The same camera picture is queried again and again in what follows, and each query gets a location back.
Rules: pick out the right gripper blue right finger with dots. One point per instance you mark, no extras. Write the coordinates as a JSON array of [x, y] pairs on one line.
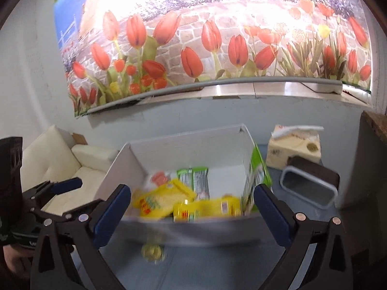
[[276, 215]]

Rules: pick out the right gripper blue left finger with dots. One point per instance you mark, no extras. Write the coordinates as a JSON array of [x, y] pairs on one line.
[[108, 214]]

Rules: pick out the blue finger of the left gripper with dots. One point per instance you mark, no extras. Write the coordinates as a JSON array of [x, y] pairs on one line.
[[68, 185]]

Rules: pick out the small yellow green packet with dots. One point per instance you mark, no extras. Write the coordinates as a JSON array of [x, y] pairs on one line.
[[225, 207]]

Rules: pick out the amber jelly cup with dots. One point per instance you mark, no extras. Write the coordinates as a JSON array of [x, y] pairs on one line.
[[153, 250]]

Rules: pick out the yellow snack bag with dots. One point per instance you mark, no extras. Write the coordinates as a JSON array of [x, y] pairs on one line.
[[159, 203]]

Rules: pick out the pink jelly cup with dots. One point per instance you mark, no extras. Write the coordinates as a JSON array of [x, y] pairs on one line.
[[160, 178]]

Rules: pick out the green snack bar packet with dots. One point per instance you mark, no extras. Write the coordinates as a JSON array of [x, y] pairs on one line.
[[197, 179]]

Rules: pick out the person's left hand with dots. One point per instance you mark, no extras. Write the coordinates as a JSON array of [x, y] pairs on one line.
[[17, 259]]

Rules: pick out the cream leather sofa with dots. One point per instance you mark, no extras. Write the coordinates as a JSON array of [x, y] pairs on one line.
[[51, 157]]

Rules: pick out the green snack bag in box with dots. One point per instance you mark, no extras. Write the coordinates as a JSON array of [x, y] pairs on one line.
[[257, 174]]

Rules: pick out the tissue box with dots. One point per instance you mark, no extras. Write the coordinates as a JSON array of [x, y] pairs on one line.
[[288, 141]]

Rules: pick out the white cardboard box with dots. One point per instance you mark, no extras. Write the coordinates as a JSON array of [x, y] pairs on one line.
[[230, 162]]

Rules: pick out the wooden side shelf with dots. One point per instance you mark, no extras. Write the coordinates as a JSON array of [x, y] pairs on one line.
[[378, 124]]

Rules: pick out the tulip landscape wall poster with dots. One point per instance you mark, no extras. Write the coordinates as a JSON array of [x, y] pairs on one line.
[[116, 49]]

